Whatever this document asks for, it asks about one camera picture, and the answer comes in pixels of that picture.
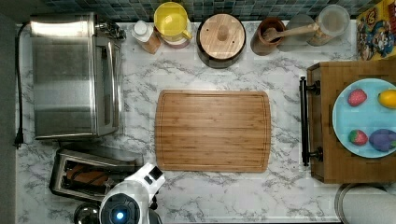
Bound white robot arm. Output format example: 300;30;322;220
99;162;165;224

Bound silver slot toaster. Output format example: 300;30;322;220
49;143;143;202

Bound toast slice in toaster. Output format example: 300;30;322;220
66;164;108;186

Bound stainless toaster oven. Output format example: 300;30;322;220
30;12;126;139

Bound bamboo cutting board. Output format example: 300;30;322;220
155;90;271;173

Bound maroon round container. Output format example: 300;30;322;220
162;35;191;49

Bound black pot wooden lid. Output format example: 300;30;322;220
196;13;247;69

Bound brown ceramic utensil cup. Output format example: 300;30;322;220
250;17;286;56

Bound yellow pitcher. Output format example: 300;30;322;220
154;2;192;42

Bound brown bottle white cap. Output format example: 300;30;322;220
132;21;161;54

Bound wooden spoon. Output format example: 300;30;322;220
262;22;319;42

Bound round metal lid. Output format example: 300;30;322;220
74;203;99;224

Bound wooden drawer cabinet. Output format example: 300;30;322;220
305;60;396;184

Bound upper toy strawberry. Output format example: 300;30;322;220
347;89;367;106

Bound toy strawberry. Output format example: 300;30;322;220
347;89;367;106
348;130;368;146

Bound lower toy strawberry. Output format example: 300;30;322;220
348;130;368;146

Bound clear plastic jar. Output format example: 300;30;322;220
307;5;350;47

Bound light blue plate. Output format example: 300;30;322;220
332;78;396;159

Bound purple toy grapes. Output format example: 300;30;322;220
369;129;396;151

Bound toy lemon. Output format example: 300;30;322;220
377;90;396;109

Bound colourful cereal box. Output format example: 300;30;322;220
357;0;396;61

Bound black drawer handle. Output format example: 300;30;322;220
299;77;323;166

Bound black power cable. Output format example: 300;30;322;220
12;21;30;149

